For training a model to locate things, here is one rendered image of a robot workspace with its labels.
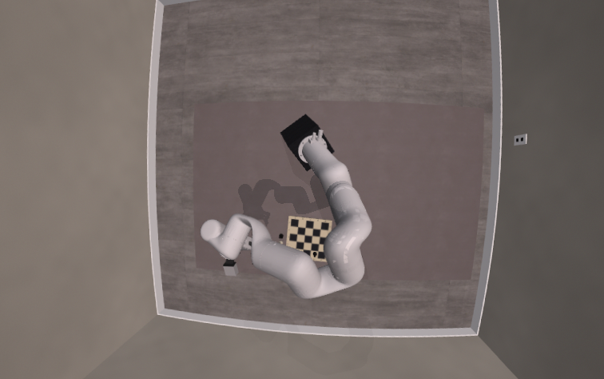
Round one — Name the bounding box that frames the black and cream chessboard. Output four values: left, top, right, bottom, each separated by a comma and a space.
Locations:
286, 216, 332, 262

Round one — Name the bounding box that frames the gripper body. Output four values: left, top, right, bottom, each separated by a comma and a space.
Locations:
242, 236, 252, 250

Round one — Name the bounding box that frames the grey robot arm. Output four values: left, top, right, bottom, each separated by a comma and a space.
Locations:
201, 130, 372, 299

